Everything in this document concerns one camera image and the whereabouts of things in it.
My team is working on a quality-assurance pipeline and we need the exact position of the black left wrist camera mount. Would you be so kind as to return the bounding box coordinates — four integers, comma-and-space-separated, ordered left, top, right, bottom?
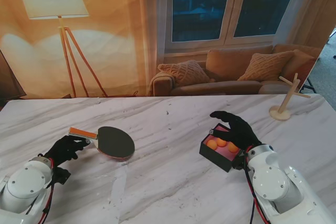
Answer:
52, 167, 71, 186

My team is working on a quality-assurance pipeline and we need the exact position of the black tripod stand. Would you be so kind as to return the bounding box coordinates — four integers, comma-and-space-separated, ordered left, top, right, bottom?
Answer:
301, 77, 317, 95

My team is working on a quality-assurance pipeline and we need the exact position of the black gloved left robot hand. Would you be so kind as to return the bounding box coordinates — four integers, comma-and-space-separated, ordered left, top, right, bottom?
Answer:
43, 135, 91, 169

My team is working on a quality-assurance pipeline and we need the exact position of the wooden mug tree stand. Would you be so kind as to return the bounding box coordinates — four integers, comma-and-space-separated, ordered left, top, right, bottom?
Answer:
269, 73, 312, 122

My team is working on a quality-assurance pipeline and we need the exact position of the red black arm cable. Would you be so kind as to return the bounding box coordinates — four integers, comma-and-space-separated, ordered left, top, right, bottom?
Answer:
38, 157, 57, 224
244, 168, 271, 224

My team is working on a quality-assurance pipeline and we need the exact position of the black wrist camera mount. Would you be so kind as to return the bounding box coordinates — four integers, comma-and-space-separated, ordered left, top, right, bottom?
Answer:
52, 167, 71, 186
232, 152, 249, 171

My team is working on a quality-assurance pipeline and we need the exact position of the black storage box pink inside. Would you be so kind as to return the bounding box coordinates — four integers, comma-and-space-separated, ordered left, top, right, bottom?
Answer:
199, 125, 241, 173

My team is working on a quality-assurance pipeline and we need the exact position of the red black right arm cable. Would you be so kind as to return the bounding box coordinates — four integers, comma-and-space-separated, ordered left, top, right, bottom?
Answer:
244, 168, 271, 224

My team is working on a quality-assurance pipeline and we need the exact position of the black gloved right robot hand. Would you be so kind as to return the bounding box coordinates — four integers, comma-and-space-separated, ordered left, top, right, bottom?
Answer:
209, 111, 263, 154

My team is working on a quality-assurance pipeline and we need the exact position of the red black left arm cable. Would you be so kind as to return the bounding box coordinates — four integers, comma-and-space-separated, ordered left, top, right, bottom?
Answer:
38, 157, 57, 224

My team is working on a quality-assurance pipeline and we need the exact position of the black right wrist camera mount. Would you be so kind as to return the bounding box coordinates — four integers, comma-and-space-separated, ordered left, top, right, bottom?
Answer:
232, 152, 249, 171

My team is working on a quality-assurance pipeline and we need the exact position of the printed living room backdrop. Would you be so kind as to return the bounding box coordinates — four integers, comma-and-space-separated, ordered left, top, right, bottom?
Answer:
0, 0, 336, 101

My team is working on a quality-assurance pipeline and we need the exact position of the ping pong bat orange handle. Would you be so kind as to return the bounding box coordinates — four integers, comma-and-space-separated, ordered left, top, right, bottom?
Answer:
68, 126, 135, 160

